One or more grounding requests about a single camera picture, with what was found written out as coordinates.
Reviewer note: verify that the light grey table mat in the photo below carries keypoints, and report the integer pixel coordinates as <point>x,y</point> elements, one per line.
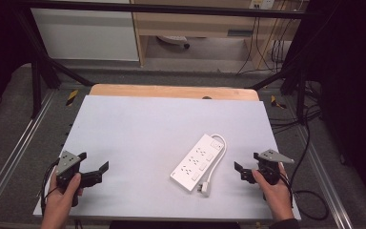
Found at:
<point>139,136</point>

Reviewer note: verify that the white power strip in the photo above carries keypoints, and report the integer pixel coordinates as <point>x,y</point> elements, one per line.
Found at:
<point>197,162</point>

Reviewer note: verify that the yellow black tape strip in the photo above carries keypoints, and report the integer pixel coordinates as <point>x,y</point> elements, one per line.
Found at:
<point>277,102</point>
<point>71,97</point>

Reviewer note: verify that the wooden table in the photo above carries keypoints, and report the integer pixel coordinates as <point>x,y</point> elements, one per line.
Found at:
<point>171,91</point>

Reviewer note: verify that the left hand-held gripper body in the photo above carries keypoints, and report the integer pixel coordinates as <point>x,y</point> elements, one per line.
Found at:
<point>67,163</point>

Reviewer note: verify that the black metal frame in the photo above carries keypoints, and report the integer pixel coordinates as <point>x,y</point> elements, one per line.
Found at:
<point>171,9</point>

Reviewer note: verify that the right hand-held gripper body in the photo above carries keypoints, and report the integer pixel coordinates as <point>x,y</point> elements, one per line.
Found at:
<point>268,165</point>

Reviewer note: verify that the white plug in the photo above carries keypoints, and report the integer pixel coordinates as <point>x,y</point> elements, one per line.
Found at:
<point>205,189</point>

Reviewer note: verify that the person's right hand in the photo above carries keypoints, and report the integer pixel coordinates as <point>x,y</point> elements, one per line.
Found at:
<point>274,194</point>

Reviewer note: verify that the person's left hand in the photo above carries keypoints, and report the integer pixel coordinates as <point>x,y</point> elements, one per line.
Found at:
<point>60,202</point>

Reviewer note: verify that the wooden desk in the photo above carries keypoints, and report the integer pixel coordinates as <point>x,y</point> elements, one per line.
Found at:
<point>197,24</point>

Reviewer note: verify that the white cabinet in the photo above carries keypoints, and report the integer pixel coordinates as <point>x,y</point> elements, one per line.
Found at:
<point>85,35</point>

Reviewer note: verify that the aluminium rail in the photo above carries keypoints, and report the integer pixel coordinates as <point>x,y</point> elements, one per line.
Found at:
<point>16,149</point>
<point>325,178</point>

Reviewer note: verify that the white chair base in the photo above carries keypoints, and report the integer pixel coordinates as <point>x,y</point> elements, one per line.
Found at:
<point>174,40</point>

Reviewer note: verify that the white wall socket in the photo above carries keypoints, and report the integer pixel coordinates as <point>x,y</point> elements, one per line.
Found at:
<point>261,4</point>

